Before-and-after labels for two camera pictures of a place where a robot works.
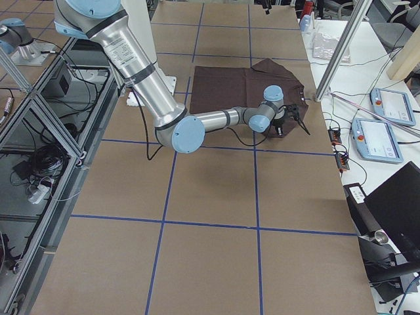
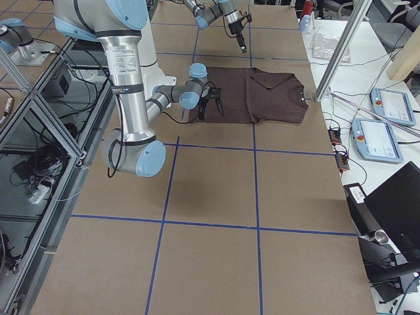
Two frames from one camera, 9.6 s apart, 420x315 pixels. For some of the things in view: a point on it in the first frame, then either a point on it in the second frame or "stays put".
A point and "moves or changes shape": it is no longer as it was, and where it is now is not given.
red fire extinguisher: (308, 7) stays put
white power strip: (38, 195) stays put
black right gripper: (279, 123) -> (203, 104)
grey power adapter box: (59, 86) stays put
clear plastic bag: (324, 48) stays put
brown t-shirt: (214, 88) moves or changes shape
